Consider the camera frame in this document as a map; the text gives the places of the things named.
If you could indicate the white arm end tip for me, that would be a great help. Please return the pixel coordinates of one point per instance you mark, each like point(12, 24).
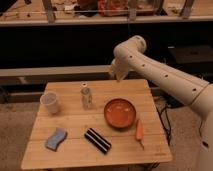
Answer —
point(118, 73)

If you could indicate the clear plastic bottle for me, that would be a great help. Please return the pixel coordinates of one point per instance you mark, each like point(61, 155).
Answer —
point(86, 96)

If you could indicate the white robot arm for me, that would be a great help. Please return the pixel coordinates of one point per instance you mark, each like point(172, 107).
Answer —
point(190, 90)

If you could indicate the orange bowl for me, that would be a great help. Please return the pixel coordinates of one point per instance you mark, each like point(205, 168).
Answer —
point(119, 113)

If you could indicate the wooden table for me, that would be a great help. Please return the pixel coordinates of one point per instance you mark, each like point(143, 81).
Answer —
point(76, 137)

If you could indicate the orange carrot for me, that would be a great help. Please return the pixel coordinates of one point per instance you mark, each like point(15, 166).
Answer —
point(139, 133)

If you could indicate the black white striped block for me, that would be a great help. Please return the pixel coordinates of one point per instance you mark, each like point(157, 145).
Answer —
point(97, 140)

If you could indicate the clear plastic cup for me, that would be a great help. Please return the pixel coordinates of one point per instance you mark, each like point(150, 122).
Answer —
point(50, 101)

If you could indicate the blue sponge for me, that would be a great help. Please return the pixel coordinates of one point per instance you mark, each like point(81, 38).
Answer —
point(55, 139)

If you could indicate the long background workbench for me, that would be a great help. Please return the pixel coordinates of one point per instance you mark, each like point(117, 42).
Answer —
point(98, 12)

